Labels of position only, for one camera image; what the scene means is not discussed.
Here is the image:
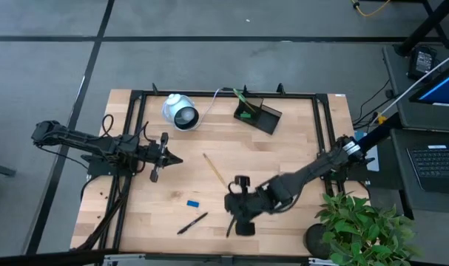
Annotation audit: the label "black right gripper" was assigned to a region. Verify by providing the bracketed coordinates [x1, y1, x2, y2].
[224, 175, 271, 237]

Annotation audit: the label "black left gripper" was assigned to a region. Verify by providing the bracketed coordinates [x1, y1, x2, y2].
[144, 132, 183, 183]

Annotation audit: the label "green-handled scissors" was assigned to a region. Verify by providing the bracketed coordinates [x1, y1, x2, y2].
[232, 87, 249, 106]

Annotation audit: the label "black mesh desk organizer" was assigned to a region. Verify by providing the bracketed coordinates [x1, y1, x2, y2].
[233, 96, 283, 136]

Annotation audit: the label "black pen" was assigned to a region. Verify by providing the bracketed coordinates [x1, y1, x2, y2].
[176, 211, 209, 236]

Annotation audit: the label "white desk fan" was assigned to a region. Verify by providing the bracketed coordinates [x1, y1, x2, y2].
[161, 93, 200, 132]

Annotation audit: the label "black plant pot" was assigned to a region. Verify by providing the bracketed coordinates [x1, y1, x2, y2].
[304, 222, 333, 260]

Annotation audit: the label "green leafy plant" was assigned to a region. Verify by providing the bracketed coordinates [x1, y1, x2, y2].
[314, 191, 424, 266]

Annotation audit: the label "white label card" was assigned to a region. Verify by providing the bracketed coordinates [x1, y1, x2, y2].
[366, 146, 380, 173]

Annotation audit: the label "black crossbar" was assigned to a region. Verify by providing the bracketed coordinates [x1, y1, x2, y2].
[0, 249, 118, 266]

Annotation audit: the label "grey furniture foot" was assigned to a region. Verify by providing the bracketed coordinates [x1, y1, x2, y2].
[0, 160, 17, 179]

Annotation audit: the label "black laptop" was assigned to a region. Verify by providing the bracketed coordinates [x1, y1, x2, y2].
[391, 128, 449, 214]

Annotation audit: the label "black side desk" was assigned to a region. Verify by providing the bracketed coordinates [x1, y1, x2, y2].
[381, 44, 449, 134]

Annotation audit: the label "white rod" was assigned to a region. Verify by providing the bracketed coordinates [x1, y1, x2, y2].
[371, 48, 449, 125]

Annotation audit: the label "black power adapter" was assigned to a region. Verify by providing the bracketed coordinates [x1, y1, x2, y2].
[408, 45, 439, 81]

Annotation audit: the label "monitor with blue screen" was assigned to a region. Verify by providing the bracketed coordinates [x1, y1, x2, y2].
[408, 58, 449, 109]

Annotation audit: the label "black stand legs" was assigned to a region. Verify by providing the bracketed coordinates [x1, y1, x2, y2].
[394, 0, 449, 57]

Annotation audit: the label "white fan cable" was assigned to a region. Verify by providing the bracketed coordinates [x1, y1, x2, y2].
[194, 87, 221, 129]

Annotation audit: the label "black metal table frame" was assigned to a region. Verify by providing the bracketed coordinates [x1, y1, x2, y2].
[72, 83, 343, 264]

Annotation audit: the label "silver aluminium bracket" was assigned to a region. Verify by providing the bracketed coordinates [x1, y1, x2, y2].
[308, 257, 338, 266]
[101, 253, 147, 266]

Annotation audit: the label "yellow cable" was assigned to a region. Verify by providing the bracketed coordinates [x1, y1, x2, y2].
[351, 0, 392, 18]

